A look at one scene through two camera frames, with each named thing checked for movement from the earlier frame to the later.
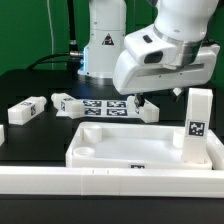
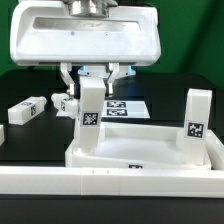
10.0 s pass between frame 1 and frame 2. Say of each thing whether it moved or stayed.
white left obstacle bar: stayed
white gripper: moved
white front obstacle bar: stayed
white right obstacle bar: stayed
